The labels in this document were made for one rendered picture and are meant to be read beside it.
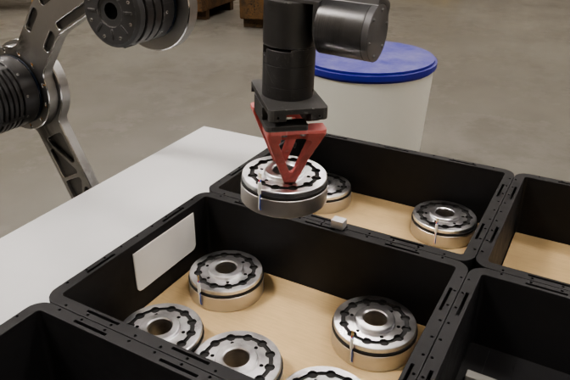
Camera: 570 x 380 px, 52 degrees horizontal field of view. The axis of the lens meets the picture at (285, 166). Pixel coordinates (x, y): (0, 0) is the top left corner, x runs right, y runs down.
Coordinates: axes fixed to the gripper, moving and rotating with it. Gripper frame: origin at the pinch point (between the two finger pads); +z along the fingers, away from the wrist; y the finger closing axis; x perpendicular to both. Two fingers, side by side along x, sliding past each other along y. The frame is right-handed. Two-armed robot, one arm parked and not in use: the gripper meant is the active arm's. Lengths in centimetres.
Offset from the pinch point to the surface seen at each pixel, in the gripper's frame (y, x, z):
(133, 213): 55, 20, 37
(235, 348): -10.0, 7.6, 17.5
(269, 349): -10.5, 3.7, 18.1
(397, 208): 22.2, -26.5, 21.5
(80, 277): -1.1, 24.3, 11.9
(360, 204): 24.9, -20.5, 21.8
